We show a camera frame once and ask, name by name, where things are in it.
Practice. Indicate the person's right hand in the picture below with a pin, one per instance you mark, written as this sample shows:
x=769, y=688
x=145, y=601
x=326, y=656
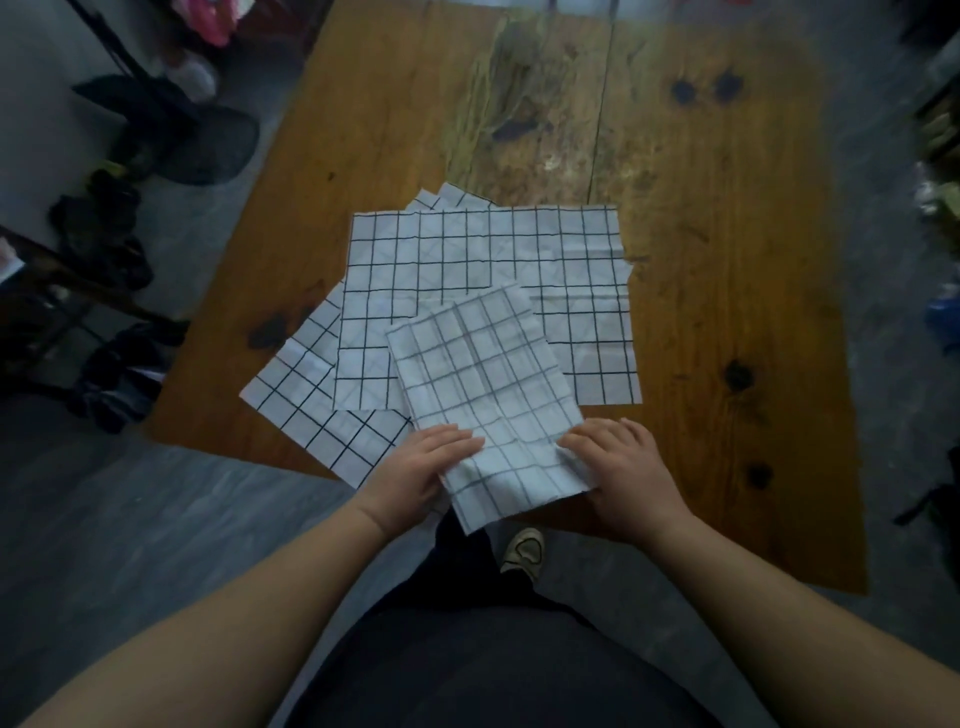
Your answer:
x=630, y=480

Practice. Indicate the blue plastic bag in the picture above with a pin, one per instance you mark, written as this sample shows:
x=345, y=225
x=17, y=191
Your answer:
x=943, y=319

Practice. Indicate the person's left forearm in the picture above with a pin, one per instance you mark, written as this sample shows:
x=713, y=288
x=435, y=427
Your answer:
x=195, y=637

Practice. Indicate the person's white right shoe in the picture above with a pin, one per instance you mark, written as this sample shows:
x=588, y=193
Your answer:
x=523, y=553

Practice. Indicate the pile of packaging scraps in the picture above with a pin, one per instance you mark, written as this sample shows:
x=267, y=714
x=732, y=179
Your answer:
x=937, y=187

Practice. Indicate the black blue bag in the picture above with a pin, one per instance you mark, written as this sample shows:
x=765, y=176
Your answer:
x=120, y=382

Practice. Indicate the person's black trousers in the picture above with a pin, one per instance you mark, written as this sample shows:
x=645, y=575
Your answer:
x=465, y=562

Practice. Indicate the black standing fan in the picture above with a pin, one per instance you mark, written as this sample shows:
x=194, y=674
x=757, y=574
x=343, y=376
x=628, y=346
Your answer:
x=202, y=146

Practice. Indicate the person's right forearm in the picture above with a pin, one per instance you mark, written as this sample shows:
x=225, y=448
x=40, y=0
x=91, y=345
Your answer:
x=810, y=637

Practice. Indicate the person's left hand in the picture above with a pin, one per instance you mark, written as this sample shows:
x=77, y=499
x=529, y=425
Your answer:
x=412, y=480

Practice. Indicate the white orange paper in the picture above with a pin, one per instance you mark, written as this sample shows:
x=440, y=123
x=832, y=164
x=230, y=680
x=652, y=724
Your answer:
x=7, y=259

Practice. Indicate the black backpack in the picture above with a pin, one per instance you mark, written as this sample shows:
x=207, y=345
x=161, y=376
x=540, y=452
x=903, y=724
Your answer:
x=941, y=517

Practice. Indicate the person's black top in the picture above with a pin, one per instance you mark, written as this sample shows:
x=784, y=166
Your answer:
x=487, y=667

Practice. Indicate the pink plastic bag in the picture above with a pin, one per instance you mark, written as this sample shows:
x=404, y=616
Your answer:
x=206, y=21

